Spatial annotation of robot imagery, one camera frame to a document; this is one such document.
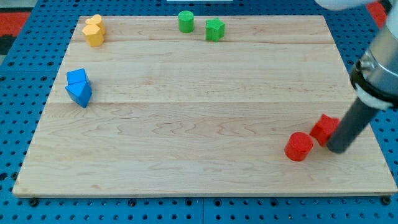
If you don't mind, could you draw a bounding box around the yellow hexagon block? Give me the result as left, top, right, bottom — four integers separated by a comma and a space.
82, 24, 104, 47

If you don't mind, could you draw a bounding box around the yellow heart block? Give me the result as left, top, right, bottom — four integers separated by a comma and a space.
85, 14, 106, 35

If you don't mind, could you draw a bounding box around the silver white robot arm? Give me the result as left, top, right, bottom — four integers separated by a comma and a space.
349, 1, 397, 110

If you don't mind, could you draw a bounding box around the red star block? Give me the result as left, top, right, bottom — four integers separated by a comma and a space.
310, 114, 340, 146

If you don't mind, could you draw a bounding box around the green cylinder block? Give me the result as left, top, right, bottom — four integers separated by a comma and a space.
177, 11, 195, 33

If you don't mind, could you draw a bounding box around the blue cube block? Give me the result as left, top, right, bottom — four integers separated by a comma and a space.
66, 68, 90, 85

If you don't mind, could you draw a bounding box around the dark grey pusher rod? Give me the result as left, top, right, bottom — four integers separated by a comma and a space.
326, 98, 379, 154

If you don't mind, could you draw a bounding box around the blue triangle block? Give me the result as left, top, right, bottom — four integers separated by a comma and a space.
65, 81, 92, 108

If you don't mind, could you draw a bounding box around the light wooden board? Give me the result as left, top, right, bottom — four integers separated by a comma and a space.
13, 16, 397, 198

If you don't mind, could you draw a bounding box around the green star block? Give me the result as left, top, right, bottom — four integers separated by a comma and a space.
205, 17, 225, 42

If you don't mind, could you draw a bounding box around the red cylinder block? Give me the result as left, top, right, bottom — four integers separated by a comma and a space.
284, 132, 313, 162

